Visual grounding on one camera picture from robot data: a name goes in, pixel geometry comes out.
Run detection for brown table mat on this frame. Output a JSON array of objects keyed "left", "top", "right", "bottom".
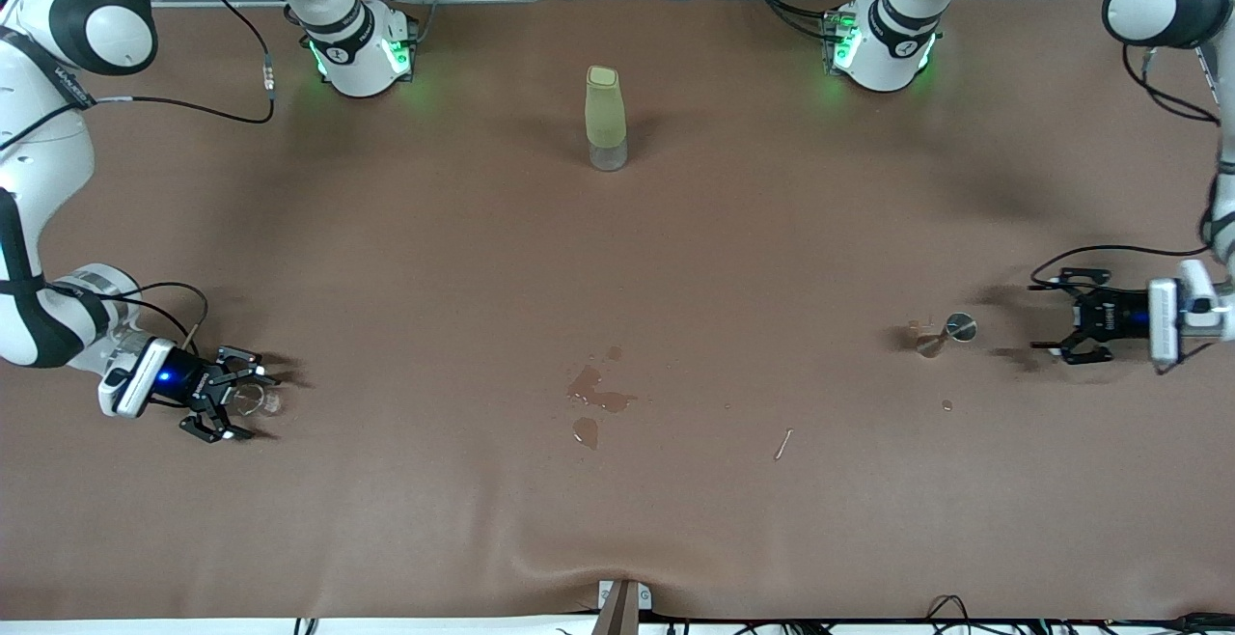
[{"left": 0, "top": 0, "right": 1235, "bottom": 621}]

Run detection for small clear glass cup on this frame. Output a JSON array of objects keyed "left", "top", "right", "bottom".
[{"left": 227, "top": 379, "right": 284, "bottom": 419}]

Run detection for metal double jigger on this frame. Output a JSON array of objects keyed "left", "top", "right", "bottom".
[{"left": 915, "top": 313, "right": 977, "bottom": 359}]

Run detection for large brown liquid puddle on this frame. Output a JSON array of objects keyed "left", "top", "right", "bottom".
[{"left": 567, "top": 345, "right": 640, "bottom": 414}]

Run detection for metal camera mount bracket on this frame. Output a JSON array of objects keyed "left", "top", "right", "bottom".
[{"left": 597, "top": 579, "right": 653, "bottom": 635}]

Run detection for green bottle with clear base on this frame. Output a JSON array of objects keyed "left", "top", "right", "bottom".
[{"left": 585, "top": 66, "right": 629, "bottom": 173}]

